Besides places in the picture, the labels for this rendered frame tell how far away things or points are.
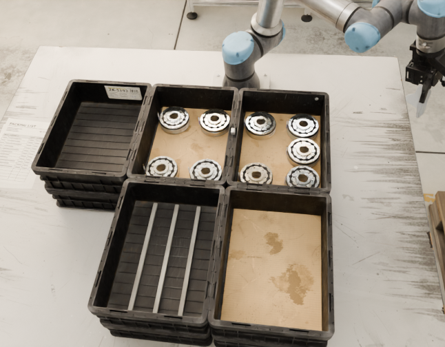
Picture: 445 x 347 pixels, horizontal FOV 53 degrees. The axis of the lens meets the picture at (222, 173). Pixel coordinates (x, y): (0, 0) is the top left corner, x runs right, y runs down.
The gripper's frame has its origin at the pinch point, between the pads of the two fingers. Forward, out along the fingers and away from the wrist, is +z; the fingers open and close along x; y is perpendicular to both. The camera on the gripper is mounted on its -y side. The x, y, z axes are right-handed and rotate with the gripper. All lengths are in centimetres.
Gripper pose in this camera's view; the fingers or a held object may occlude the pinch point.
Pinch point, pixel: (433, 102)
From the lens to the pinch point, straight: 148.1
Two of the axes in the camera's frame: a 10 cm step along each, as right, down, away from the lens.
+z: 2.7, 6.2, 7.4
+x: -6.7, 6.7, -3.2
